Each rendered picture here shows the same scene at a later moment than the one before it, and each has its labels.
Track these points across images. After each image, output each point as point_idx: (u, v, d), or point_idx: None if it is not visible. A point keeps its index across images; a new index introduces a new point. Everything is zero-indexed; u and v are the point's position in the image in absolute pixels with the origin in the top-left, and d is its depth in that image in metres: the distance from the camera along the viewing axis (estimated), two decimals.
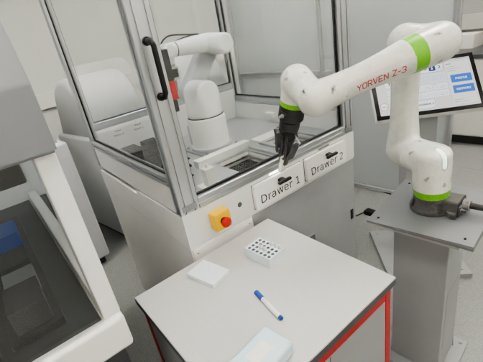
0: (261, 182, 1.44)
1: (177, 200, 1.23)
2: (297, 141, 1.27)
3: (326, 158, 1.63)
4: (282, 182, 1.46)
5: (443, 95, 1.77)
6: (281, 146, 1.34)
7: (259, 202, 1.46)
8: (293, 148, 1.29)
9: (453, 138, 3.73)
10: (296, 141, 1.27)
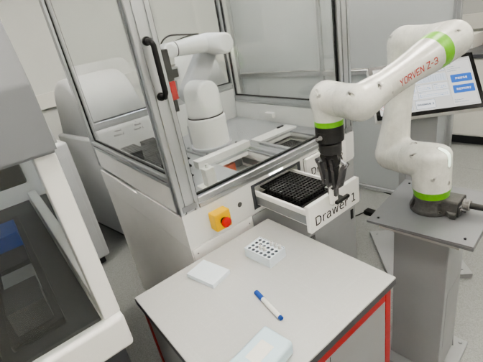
0: (316, 202, 1.22)
1: (177, 200, 1.23)
2: (343, 164, 1.15)
3: None
4: (340, 201, 1.24)
5: (443, 95, 1.77)
6: (327, 174, 1.21)
7: (313, 225, 1.24)
8: (341, 172, 1.16)
9: (453, 138, 3.73)
10: (342, 163, 1.15)
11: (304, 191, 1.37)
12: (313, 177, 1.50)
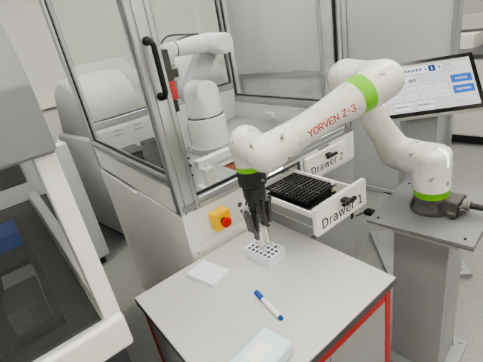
0: (323, 205, 1.20)
1: (177, 200, 1.23)
2: (244, 209, 1.13)
3: (326, 158, 1.63)
4: (347, 203, 1.22)
5: (443, 95, 1.77)
6: (259, 212, 1.20)
7: (320, 228, 1.22)
8: (244, 215, 1.15)
9: (453, 138, 3.73)
10: (244, 208, 1.14)
11: (310, 193, 1.35)
12: (319, 179, 1.48)
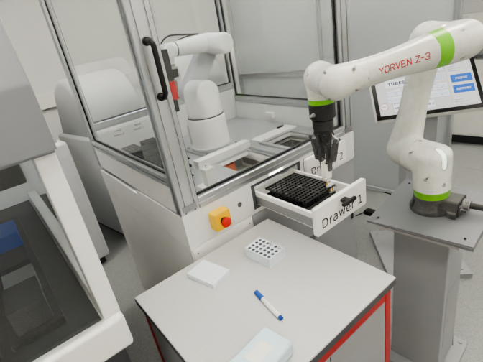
0: (323, 205, 1.20)
1: (177, 200, 1.23)
2: (335, 138, 1.24)
3: None
4: (347, 203, 1.22)
5: (443, 95, 1.77)
6: (319, 150, 1.31)
7: (320, 228, 1.22)
8: (333, 146, 1.25)
9: (453, 138, 3.73)
10: (333, 138, 1.24)
11: (310, 193, 1.35)
12: (319, 179, 1.48)
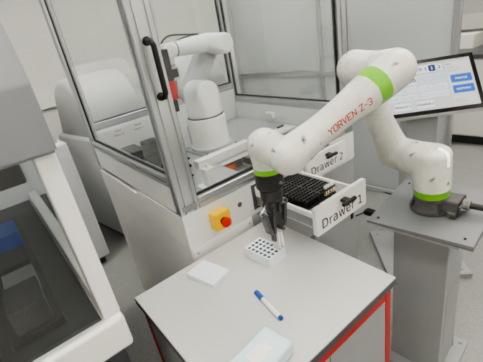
0: (323, 205, 1.20)
1: (177, 200, 1.23)
2: (261, 212, 1.14)
3: (326, 158, 1.63)
4: (347, 203, 1.22)
5: (443, 95, 1.77)
6: (274, 215, 1.20)
7: (320, 228, 1.22)
8: (261, 217, 1.16)
9: (453, 138, 3.73)
10: (261, 210, 1.14)
11: (310, 193, 1.35)
12: (319, 179, 1.48)
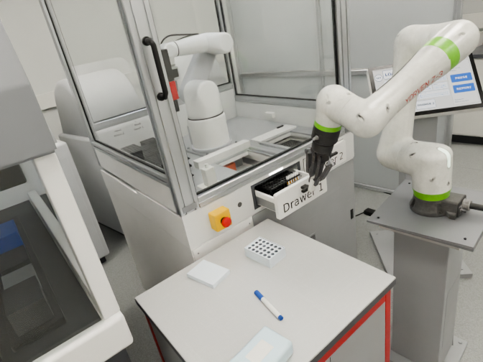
0: (283, 191, 1.34)
1: (177, 200, 1.23)
2: (330, 163, 1.23)
3: None
4: (306, 189, 1.36)
5: (443, 95, 1.77)
6: (313, 166, 1.30)
7: (282, 212, 1.36)
8: (326, 169, 1.25)
9: (453, 138, 3.73)
10: (330, 162, 1.23)
11: (276, 182, 1.49)
12: (287, 169, 1.62)
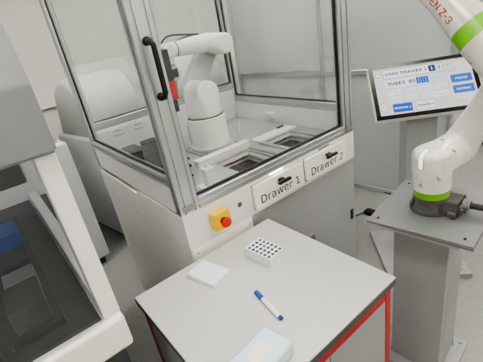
0: (261, 182, 1.44)
1: (177, 200, 1.23)
2: None
3: (326, 158, 1.63)
4: (282, 182, 1.46)
5: (443, 95, 1.77)
6: None
7: (259, 202, 1.46)
8: None
9: None
10: None
11: None
12: None
